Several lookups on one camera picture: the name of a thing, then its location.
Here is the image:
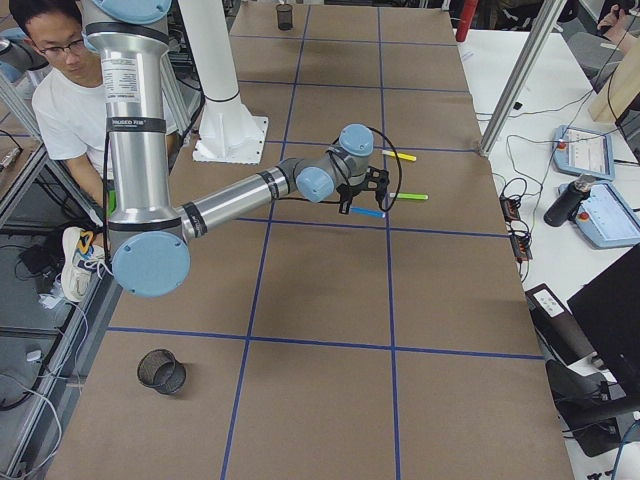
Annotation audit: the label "near teach pendant tablet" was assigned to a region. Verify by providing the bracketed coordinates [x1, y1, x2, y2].
[571, 180, 639, 249]

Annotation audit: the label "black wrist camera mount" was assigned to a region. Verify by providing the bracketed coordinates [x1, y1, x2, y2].
[363, 166, 389, 212]

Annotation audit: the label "blue highlighter pen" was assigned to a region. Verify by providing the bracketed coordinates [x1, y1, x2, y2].
[350, 206, 386, 219]

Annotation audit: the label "far teach pendant tablet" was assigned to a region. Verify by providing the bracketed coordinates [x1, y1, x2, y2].
[553, 125, 615, 180]

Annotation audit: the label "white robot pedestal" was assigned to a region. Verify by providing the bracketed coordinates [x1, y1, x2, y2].
[179, 0, 268, 165]

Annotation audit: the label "black usb hub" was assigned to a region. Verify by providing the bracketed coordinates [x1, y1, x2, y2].
[499, 196, 521, 222]

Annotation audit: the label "green highlighter pen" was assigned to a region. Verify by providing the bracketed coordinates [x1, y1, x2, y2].
[389, 192, 429, 202]

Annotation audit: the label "white sneaker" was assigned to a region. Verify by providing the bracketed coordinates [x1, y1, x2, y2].
[60, 226, 110, 303]

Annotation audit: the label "black computer monitor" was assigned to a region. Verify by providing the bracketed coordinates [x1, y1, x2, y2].
[568, 246, 639, 395]

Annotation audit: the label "black water bottle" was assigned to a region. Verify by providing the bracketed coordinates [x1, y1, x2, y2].
[543, 174, 596, 227]

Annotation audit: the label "aluminium frame post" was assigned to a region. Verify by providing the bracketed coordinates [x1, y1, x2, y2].
[478, 0, 565, 158]

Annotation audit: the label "teach pendant tablet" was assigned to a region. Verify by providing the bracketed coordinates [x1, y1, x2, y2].
[553, 125, 615, 180]
[571, 180, 639, 249]

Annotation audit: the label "near black mesh cup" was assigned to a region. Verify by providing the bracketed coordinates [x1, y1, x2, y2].
[137, 349, 187, 395]

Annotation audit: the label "red fire extinguisher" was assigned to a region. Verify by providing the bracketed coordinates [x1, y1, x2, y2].
[455, 0, 478, 43]

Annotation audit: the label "black mesh cup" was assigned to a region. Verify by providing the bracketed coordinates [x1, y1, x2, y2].
[276, 4, 293, 31]
[137, 349, 187, 395]

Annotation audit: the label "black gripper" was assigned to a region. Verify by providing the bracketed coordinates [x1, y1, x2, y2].
[336, 183, 361, 214]

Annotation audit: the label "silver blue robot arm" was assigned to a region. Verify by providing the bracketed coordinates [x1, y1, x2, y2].
[82, 1, 389, 297]

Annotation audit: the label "far black mesh cup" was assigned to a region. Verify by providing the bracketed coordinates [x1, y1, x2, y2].
[276, 4, 293, 31]

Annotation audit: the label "seated person in white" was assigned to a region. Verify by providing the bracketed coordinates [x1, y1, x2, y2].
[9, 0, 176, 226]

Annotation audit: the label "yellow highlighter pen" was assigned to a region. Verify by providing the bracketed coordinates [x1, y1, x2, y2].
[381, 149, 417, 162]

